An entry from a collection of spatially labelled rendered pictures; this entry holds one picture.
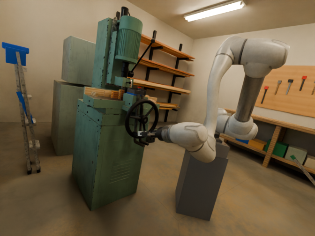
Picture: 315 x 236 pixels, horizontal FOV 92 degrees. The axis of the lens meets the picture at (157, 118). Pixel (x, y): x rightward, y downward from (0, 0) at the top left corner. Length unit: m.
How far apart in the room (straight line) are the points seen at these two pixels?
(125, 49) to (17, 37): 2.43
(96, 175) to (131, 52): 0.97
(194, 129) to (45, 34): 3.19
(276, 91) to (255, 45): 3.11
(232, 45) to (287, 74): 3.15
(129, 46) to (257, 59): 0.84
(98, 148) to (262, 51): 1.14
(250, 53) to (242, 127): 0.54
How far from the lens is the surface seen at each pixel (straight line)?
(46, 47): 3.47
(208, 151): 0.76
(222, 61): 0.90
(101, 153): 1.22
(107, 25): 1.50
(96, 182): 1.35
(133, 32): 1.29
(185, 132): 0.64
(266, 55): 0.93
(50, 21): 3.54
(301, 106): 3.93
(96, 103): 1.07
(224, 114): 1.36
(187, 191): 1.46
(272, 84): 4.06
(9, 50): 1.73
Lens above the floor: 1.05
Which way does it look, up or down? 11 degrees down
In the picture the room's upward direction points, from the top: 11 degrees clockwise
